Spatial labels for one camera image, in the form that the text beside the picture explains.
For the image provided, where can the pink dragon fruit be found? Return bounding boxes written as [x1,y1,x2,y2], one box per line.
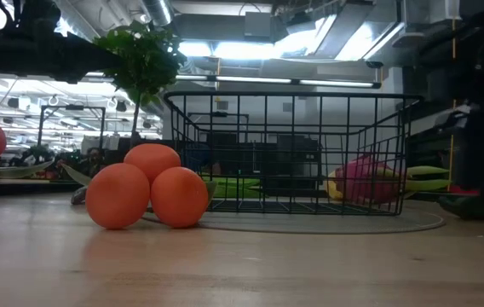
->
[334,153,452,205]

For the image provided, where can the corn cob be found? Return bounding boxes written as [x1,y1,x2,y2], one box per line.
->
[202,176,265,200]

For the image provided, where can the long ceiling light bar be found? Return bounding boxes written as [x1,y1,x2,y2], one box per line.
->
[174,74,382,90]

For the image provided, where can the black wire basket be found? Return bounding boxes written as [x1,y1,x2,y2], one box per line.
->
[164,90,423,217]

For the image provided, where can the small red object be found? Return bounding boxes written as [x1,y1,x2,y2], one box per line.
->
[449,184,481,196]

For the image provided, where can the grey speckled oval object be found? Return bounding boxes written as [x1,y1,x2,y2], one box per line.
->
[70,185,89,206]

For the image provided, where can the person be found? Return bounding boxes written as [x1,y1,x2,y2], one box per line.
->
[78,147,107,178]

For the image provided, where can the round grey mat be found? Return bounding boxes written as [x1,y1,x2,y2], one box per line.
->
[141,204,447,235]

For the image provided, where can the black metal frame station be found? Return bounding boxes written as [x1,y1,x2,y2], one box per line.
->
[37,104,107,150]

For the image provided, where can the silver ceiling duct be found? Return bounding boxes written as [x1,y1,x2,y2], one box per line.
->
[139,0,176,27]

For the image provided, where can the potted green leafy plant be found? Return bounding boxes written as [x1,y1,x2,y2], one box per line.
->
[92,19,187,150]

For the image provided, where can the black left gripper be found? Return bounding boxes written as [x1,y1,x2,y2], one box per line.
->
[0,32,124,84]

